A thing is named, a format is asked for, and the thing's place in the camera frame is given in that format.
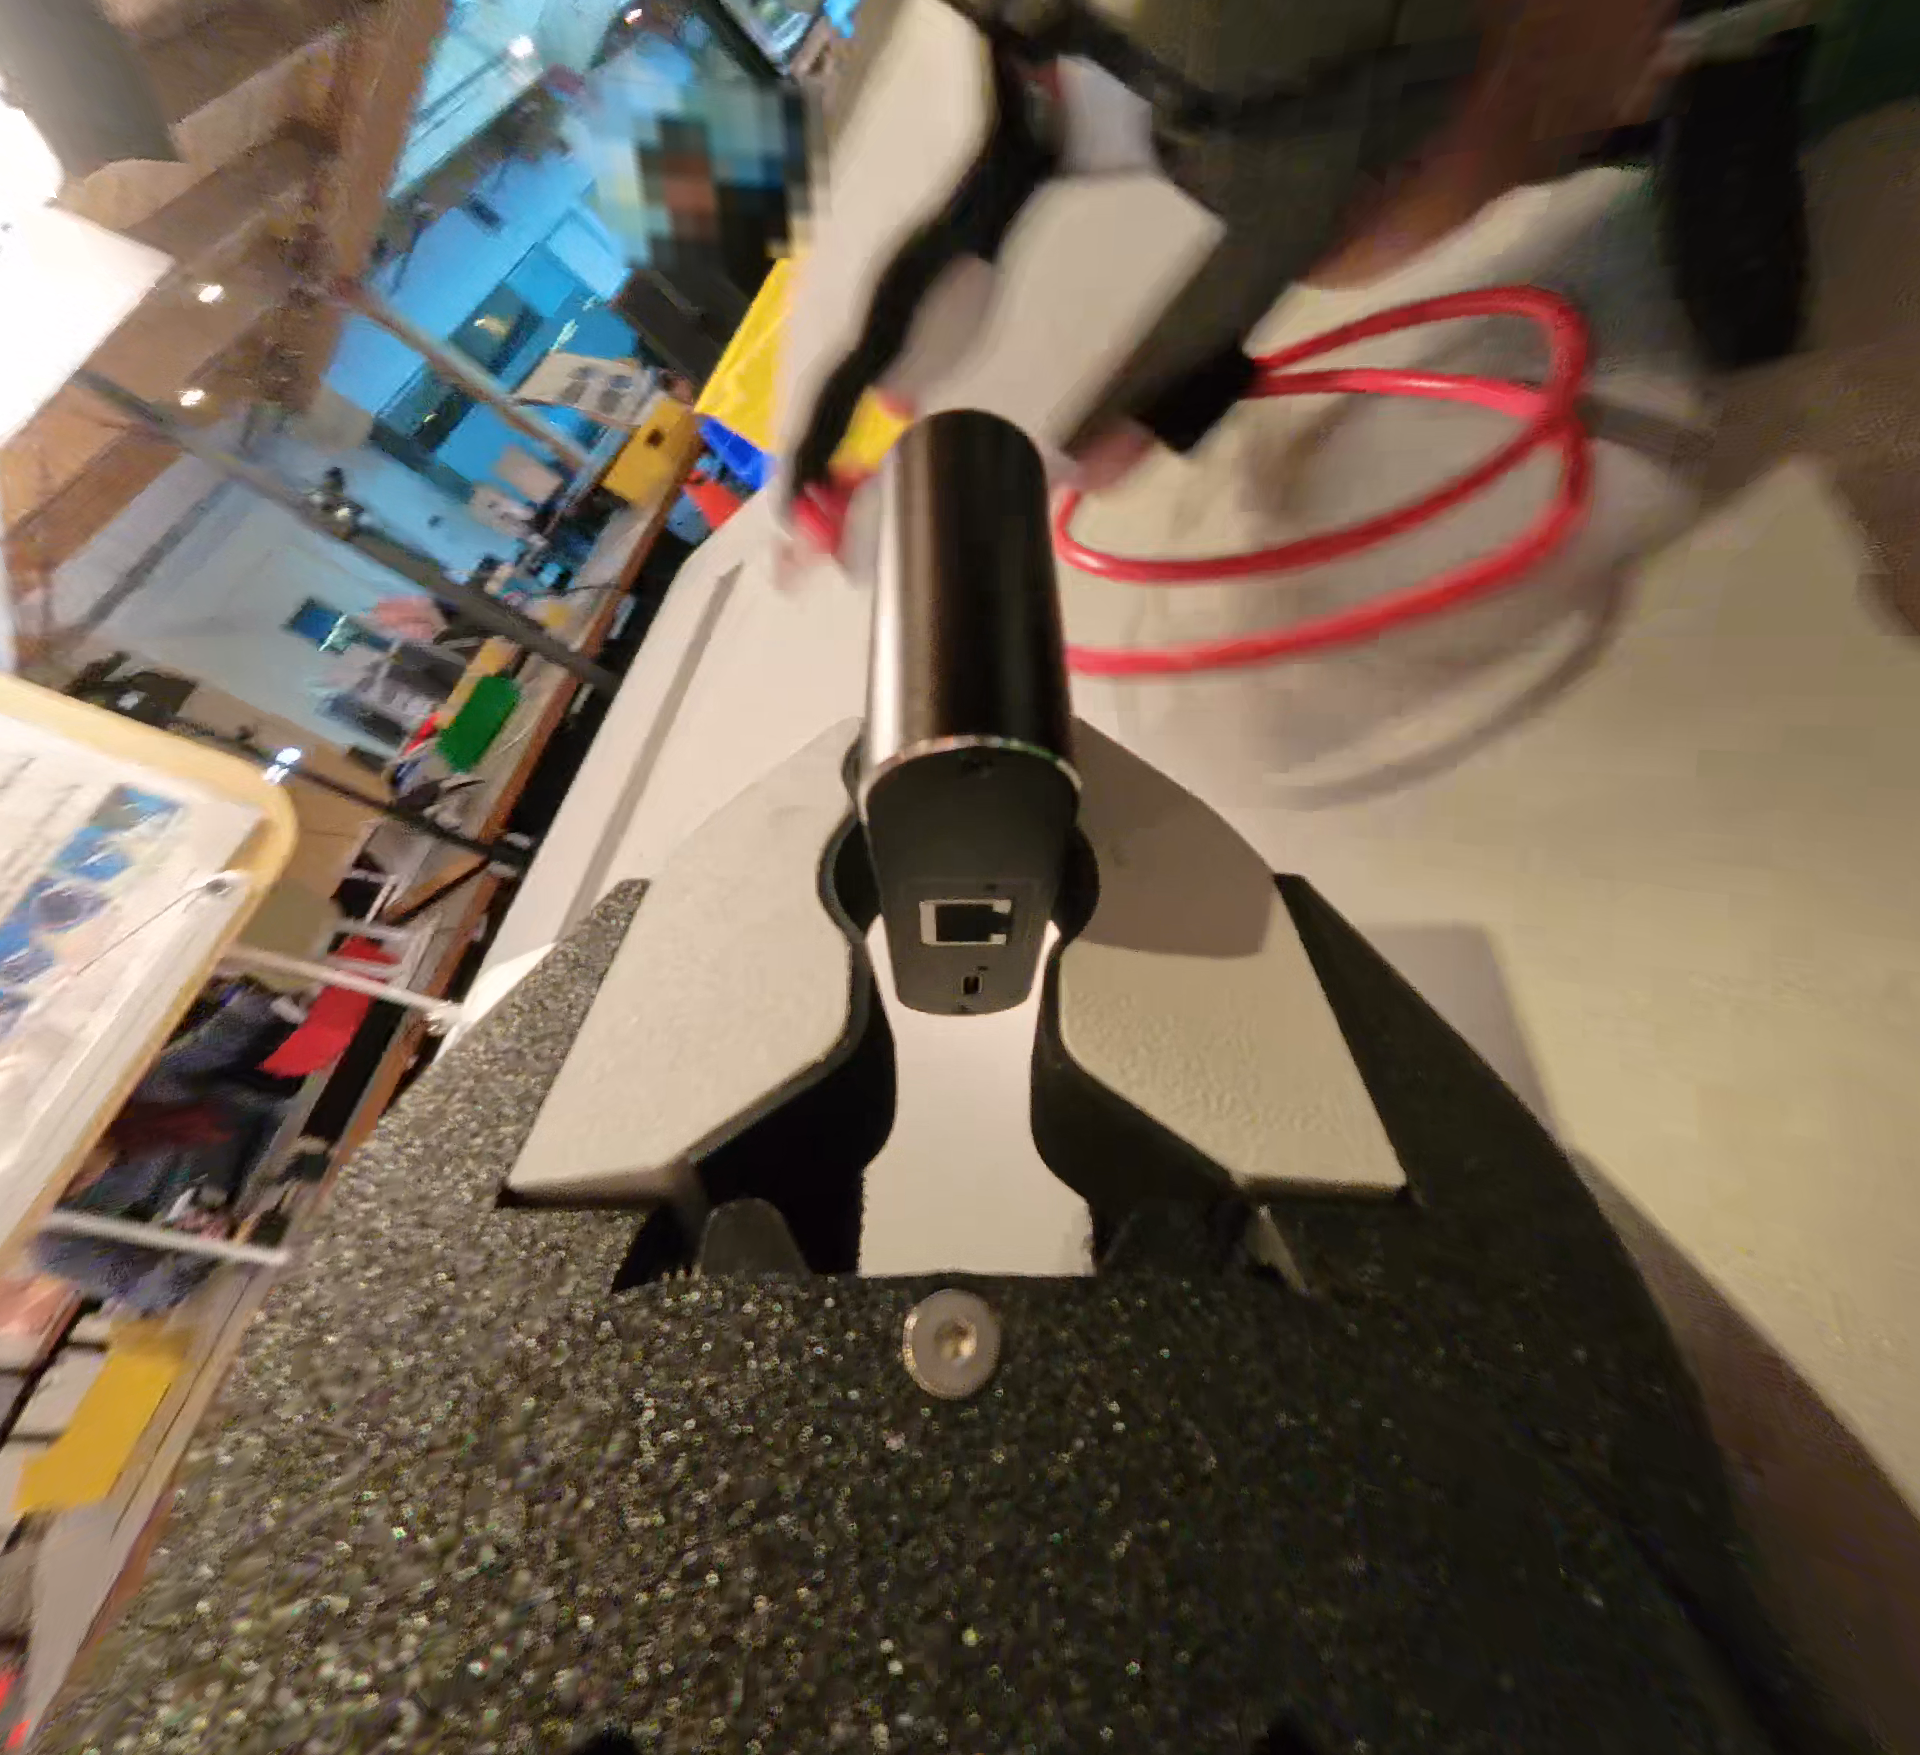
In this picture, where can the printed instruction sheet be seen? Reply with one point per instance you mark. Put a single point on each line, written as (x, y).
(105, 917)

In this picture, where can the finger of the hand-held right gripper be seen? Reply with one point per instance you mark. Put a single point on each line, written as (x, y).
(1095, 301)
(902, 167)

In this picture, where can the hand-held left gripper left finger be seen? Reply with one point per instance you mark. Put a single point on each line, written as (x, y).
(705, 1005)

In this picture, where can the small yellow box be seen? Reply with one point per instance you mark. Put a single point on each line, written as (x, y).
(652, 452)

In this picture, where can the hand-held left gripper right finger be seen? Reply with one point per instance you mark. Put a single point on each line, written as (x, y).
(1214, 1022)

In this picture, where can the studio light panel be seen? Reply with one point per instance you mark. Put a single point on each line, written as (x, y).
(60, 287)

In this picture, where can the person's right hand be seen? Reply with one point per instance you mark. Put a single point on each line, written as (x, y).
(1575, 29)

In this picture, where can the small blue bin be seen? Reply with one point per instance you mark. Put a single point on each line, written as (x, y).
(735, 452)

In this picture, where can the yellow plastic bin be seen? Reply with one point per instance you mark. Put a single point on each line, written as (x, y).
(749, 361)

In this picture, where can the red plastic bin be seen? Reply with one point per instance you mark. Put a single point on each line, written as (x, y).
(316, 1026)

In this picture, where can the white document stand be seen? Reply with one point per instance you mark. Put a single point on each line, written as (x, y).
(275, 801)

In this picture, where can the yellow paper sheet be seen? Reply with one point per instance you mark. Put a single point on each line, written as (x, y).
(98, 1427)

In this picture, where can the black ethernet port adapter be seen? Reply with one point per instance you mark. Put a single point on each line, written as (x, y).
(967, 585)

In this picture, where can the green plastic bin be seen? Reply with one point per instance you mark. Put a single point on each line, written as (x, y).
(476, 720)

